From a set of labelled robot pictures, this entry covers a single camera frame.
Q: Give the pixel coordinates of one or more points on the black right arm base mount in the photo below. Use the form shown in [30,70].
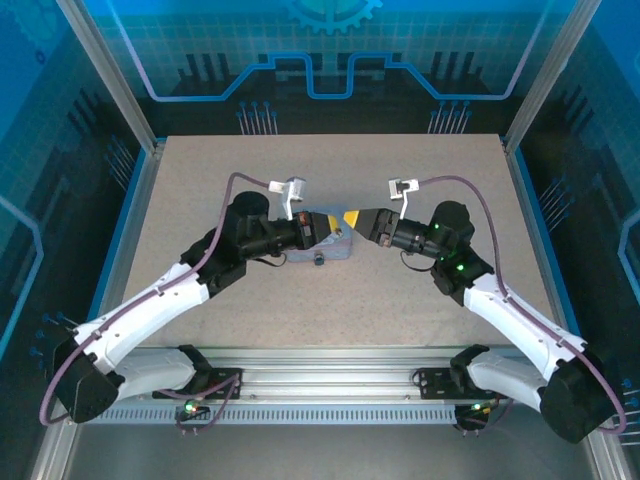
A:
[435,382]

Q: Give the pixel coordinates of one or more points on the aluminium frame post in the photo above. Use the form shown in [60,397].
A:
[110,75]
[545,75]

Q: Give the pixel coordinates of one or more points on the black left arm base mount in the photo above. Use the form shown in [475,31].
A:
[220,385]

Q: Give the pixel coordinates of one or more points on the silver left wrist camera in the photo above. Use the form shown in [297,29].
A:
[298,188]

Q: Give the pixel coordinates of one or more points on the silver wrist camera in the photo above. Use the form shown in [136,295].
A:
[397,188]
[298,188]

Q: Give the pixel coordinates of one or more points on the white left camera bracket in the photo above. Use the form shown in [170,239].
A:
[287,202]

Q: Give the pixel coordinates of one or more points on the aluminium mounting rail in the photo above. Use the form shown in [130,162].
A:
[325,372]

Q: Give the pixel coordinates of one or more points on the blue cartoon tin box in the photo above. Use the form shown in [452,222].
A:
[340,247]

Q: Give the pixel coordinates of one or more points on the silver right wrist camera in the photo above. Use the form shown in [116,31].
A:
[397,188]

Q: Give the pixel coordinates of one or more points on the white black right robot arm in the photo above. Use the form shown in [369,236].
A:
[520,320]

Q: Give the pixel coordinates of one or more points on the small teal padlock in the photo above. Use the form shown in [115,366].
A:
[318,259]

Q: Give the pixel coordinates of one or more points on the white camera bracket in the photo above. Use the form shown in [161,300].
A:
[287,202]
[406,205]

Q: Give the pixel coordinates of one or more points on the blue table edge strip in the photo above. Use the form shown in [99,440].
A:
[120,235]

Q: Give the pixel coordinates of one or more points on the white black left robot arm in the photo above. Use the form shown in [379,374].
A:
[150,305]

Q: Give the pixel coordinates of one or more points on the white right camera bracket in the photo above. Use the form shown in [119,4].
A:
[406,205]

